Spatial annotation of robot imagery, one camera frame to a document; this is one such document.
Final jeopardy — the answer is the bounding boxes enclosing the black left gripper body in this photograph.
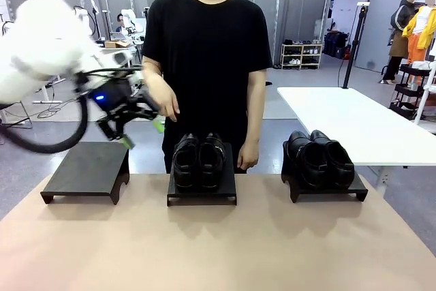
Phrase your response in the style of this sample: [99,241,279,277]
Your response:
[75,74,138,121]

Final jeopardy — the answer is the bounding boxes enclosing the black leather buckle shoe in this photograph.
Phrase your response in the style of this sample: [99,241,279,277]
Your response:
[172,133,201,194]
[198,132,228,194]

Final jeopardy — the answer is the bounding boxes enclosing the person's right forearm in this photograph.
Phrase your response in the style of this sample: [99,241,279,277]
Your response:
[141,55,172,102]

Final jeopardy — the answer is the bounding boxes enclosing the person's left forearm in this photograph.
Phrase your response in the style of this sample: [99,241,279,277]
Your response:
[245,67,268,146]

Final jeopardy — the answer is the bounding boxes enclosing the black shoe stand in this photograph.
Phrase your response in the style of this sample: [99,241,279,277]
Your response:
[166,142,238,208]
[40,140,131,205]
[281,140,369,204]

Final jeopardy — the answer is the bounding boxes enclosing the person in black t-shirt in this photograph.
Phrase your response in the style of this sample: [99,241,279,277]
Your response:
[141,0,273,174]

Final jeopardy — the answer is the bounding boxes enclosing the person's right hand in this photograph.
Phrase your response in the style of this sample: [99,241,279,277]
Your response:
[153,83,181,123]

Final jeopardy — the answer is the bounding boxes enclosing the person's left hand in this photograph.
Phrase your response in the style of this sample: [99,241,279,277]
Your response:
[236,140,260,170]

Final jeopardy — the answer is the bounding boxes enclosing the white desk with grey legs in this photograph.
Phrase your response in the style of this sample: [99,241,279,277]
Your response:
[32,78,66,105]

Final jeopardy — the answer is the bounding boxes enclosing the wooden shoe rack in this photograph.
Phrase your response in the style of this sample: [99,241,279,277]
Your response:
[280,42,324,71]

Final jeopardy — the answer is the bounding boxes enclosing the black luggage bags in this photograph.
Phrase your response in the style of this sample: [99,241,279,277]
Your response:
[323,31,352,59]

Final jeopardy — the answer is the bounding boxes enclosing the large white table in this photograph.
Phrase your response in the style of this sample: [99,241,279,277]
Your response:
[277,86,436,200]

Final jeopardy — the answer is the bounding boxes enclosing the black pole with white head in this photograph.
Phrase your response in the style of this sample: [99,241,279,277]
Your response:
[341,1,371,90]

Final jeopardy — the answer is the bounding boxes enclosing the black utility cart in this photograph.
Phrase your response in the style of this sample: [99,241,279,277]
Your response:
[389,62,436,119]

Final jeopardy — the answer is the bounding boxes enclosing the figure in dark jacket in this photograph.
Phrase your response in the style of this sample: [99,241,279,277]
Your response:
[377,0,418,85]

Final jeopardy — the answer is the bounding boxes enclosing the mannequin with yellow jacket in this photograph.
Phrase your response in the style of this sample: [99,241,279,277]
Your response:
[401,0,436,67]

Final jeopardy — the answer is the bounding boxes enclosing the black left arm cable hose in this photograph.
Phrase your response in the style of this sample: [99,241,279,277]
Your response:
[0,92,91,155]

